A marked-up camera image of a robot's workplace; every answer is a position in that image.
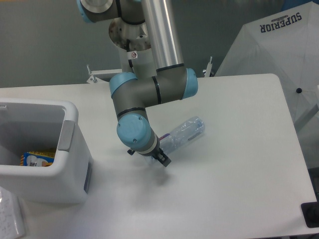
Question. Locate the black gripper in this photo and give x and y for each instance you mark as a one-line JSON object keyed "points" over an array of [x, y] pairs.
{"points": [[149, 150]]}

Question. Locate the clear plastic water bottle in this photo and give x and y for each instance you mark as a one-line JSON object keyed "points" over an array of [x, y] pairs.
{"points": [[183, 135]]}

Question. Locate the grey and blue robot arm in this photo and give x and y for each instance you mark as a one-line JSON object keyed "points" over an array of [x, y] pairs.
{"points": [[131, 95]]}

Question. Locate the white plastic trash can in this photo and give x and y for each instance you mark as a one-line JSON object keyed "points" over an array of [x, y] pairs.
{"points": [[36, 125]]}

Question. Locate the blue yellow snack packet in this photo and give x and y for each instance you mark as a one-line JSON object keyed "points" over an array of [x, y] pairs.
{"points": [[43, 158]]}

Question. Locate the black device at table edge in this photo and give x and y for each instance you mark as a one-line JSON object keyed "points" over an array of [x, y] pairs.
{"points": [[310, 212]]}

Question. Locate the white Superior umbrella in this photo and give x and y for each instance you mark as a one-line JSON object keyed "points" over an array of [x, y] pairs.
{"points": [[285, 44]]}

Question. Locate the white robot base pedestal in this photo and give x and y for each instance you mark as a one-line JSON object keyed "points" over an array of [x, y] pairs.
{"points": [[134, 47]]}

